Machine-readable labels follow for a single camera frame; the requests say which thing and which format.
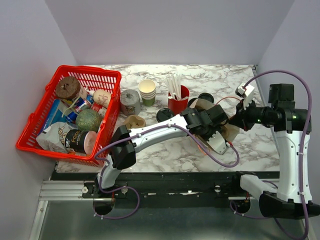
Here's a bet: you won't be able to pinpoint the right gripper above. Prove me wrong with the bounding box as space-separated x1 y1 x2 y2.
228 96 276 131

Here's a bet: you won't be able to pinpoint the beige paper bag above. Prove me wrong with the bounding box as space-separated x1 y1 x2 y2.
189 96 245 156

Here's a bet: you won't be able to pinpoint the black cup lid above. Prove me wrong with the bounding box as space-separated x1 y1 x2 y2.
156 107 175 123

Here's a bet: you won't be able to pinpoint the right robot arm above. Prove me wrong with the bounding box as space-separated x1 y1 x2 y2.
229 83 320 220

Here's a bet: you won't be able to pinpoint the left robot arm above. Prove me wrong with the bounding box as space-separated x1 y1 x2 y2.
93 105 229 198

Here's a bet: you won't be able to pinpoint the stack of black lids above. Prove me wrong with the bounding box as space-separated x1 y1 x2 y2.
187 92 215 111

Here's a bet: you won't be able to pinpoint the red straw holder cup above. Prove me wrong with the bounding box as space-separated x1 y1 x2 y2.
168 85 190 115

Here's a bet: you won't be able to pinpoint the white wrapped straws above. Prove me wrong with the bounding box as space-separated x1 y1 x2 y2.
164 74 182 101

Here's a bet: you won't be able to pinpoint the stack of paper cups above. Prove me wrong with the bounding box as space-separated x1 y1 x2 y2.
138 79 157 107

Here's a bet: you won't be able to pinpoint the brown cardboard cup carrier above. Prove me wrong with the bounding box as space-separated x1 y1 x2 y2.
123 114 146 130

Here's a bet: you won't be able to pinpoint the grey toilet paper roll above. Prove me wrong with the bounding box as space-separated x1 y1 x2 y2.
120 89 141 116

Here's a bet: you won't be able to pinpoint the beige bottle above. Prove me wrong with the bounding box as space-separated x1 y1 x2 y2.
92 89 112 108

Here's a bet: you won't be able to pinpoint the green round melon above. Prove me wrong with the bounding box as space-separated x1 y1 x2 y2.
75 109 102 133

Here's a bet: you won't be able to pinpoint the blue red can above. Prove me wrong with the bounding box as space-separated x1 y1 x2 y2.
66 95 94 122

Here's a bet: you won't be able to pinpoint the black pink can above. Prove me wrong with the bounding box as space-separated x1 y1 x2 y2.
64 129 98 155

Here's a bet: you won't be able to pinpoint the red plastic basket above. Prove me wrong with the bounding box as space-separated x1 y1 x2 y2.
15 65 122 167

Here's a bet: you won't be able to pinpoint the brown cork roll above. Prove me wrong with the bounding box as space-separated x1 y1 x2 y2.
55 76 81 100

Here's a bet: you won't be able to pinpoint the blue white package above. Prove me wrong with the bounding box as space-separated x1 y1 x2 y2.
40 99 72 132

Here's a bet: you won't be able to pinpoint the white snack bag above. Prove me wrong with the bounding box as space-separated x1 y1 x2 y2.
36 122 74 153

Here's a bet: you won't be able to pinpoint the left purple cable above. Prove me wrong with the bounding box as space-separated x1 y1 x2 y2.
92 124 241 220

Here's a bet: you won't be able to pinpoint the purple cable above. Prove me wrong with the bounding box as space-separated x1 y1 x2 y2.
229 69 313 240
92 124 241 220

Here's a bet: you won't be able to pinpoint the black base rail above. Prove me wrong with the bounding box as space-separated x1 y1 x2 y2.
51 171 250 209

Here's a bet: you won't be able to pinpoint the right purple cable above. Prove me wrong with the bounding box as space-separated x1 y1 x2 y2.
229 69 313 240

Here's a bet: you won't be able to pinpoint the aluminium frame rail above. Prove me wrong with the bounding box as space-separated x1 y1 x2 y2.
28 177 317 240

